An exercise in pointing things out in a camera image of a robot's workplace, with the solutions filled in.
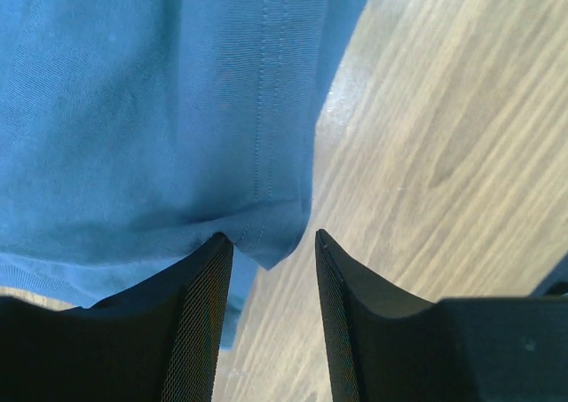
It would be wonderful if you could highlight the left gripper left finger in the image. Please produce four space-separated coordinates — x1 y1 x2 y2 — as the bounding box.
1 234 233 401

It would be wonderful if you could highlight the blue-grey t-shirt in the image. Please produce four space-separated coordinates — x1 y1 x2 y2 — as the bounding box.
1 0 367 349

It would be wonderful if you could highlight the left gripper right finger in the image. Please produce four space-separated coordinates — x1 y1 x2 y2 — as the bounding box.
315 230 567 401

